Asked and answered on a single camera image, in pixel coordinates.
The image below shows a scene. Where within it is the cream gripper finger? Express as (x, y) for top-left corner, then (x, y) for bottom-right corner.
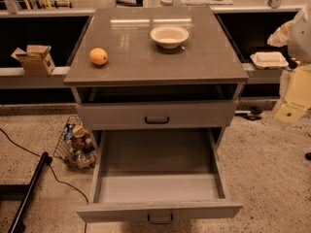
(275, 64), (311, 123)

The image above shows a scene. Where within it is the wire basket with items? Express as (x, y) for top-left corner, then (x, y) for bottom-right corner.
(53, 116), (96, 170)

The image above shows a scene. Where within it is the cardboard box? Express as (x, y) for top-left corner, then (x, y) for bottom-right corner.
(11, 45), (55, 77)

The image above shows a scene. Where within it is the black metal stand bar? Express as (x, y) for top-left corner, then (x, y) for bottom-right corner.
(8, 152), (52, 233)

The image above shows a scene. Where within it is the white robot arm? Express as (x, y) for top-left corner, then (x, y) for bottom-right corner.
(267, 5), (311, 123)

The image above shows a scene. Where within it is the closed grey upper drawer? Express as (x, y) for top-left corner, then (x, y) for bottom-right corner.
(77, 101), (238, 130)

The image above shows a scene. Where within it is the white bowl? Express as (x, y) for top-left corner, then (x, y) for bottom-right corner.
(150, 25), (189, 49)

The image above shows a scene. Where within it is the orange fruit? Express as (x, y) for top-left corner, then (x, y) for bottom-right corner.
(89, 48), (108, 65)

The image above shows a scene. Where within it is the white takeout container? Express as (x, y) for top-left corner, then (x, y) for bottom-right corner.
(250, 51), (288, 69)

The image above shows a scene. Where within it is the black tool on floor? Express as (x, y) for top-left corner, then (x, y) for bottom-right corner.
(235, 107), (262, 120)

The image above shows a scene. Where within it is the black floor cable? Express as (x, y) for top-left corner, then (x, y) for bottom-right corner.
(0, 127), (89, 233)

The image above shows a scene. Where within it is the grey drawer cabinet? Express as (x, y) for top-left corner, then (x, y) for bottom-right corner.
(63, 6), (250, 225)

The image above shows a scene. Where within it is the open grey lower drawer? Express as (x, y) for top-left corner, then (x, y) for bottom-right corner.
(78, 128), (242, 224)

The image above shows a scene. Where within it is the small yellow black object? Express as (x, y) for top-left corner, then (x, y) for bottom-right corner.
(288, 58), (300, 70)

